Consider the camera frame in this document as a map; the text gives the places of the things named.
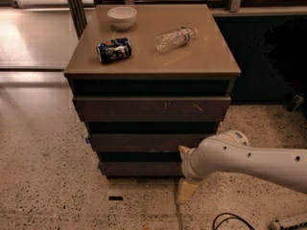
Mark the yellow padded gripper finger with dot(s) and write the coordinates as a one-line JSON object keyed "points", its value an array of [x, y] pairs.
{"points": [[185, 190]]}

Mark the grey power strip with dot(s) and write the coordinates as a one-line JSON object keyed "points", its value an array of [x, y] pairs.
{"points": [[297, 222]]}

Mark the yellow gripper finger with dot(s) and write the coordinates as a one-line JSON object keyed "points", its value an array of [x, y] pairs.
{"points": [[184, 152]]}

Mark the brown drawer cabinet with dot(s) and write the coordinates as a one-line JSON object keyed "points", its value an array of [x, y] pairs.
{"points": [[204, 67]]}

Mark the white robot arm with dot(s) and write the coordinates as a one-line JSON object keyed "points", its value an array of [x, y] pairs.
{"points": [[230, 152]]}

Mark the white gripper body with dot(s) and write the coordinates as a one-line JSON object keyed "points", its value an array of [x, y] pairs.
{"points": [[188, 165]]}

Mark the blue crushed soda can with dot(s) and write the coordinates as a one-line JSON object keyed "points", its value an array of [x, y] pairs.
{"points": [[114, 49]]}

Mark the black floor tape mark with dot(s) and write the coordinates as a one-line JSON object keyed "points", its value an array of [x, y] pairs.
{"points": [[115, 198]]}

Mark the blue tape piece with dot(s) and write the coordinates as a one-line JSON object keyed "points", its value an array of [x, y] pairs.
{"points": [[87, 140]]}

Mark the clear plastic bottle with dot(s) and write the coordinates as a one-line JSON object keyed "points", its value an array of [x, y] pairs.
{"points": [[175, 38]]}

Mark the drawer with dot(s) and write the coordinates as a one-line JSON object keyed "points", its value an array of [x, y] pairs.
{"points": [[144, 142], [139, 109], [140, 168]]}

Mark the white bowl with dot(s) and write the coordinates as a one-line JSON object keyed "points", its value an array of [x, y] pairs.
{"points": [[122, 18]]}

